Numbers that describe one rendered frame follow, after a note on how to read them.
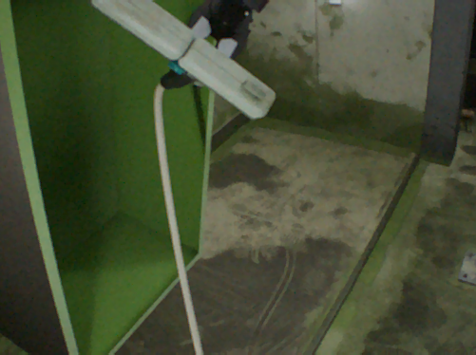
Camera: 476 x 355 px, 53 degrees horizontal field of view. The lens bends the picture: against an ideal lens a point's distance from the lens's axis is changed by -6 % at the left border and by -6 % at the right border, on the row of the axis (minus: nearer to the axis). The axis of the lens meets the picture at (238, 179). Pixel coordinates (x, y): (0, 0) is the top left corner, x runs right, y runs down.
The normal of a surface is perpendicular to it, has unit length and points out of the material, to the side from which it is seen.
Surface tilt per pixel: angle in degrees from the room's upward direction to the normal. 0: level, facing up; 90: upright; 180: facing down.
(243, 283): 0
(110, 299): 12
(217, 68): 64
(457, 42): 90
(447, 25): 90
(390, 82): 90
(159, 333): 0
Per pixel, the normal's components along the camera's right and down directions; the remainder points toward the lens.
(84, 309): 0.10, -0.77
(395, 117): -0.51, 0.51
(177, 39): 0.42, 0.03
